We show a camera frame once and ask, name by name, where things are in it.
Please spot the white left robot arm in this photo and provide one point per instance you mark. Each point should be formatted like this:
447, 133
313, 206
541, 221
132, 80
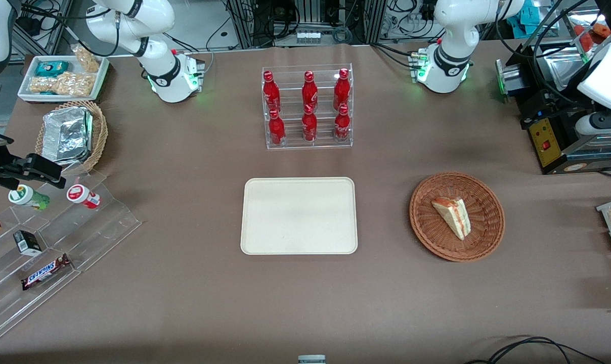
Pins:
457, 20

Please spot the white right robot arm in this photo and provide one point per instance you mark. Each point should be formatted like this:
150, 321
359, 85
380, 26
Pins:
156, 20

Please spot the clear acrylic stepped display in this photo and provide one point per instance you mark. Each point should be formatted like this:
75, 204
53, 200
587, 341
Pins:
103, 227

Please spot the clear bag of peanuts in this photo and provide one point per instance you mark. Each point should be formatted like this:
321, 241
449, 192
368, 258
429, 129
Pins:
87, 59
42, 85
75, 85

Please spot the clear acrylic bottle rack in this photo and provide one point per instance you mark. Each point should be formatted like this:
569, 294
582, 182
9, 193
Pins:
290, 144

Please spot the teal cardboard box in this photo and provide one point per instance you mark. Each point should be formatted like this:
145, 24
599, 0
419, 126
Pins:
524, 21

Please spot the tan wicker basket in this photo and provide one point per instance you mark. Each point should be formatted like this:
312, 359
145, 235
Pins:
99, 134

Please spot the teal snack packet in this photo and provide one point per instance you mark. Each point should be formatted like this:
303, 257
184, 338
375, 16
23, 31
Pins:
51, 69

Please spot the brown wicker basket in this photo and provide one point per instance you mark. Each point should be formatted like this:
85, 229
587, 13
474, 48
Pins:
437, 232

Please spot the Snickers chocolate bar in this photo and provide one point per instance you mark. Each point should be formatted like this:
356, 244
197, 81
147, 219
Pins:
45, 273

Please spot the red cola bottle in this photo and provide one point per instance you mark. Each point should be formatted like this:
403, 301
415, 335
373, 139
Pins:
309, 92
342, 126
276, 130
271, 92
309, 127
342, 90

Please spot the small black barcode box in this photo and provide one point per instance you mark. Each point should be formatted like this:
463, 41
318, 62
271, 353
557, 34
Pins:
28, 243

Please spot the white rectangular snack tray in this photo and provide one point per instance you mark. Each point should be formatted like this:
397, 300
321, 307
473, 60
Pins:
27, 95

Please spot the green snack cup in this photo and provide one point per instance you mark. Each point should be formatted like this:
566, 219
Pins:
27, 197

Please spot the red snack cup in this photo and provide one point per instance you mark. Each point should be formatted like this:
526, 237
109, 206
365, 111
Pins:
82, 195

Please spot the beige plastic serving tray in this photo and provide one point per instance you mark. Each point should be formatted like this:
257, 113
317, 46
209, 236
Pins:
295, 217

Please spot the triangular sandwich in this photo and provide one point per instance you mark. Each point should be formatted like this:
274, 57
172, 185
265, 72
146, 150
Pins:
454, 215

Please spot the silver foil packet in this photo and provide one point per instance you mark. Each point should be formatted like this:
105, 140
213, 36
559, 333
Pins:
65, 131
68, 156

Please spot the red food in warmer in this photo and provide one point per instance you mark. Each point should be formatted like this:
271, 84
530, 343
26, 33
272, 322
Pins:
599, 31

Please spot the steel warmer pan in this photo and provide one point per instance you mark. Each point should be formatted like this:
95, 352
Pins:
558, 68

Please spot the black food warmer appliance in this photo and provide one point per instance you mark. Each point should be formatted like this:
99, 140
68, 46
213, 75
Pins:
543, 136

